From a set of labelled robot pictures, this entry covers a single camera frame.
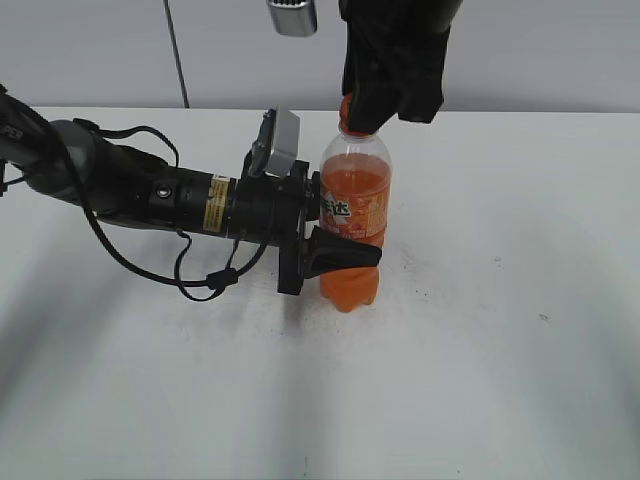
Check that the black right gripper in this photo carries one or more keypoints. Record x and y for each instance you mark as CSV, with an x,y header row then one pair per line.
x,y
366,79

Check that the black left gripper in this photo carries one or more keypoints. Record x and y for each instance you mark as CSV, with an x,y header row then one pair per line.
x,y
271,211

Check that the orange soda plastic bottle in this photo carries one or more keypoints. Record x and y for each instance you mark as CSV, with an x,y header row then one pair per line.
x,y
355,176

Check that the orange bottle cap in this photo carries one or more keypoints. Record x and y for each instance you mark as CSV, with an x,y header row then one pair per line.
x,y
344,117

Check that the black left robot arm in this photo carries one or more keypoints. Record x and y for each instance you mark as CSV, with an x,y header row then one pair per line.
x,y
80,163

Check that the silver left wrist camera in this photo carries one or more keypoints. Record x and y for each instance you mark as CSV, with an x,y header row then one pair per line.
x,y
276,148

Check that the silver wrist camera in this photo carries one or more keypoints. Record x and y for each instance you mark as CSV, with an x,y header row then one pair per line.
x,y
276,148
293,18

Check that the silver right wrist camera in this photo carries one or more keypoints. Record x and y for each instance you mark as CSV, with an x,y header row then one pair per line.
x,y
293,18

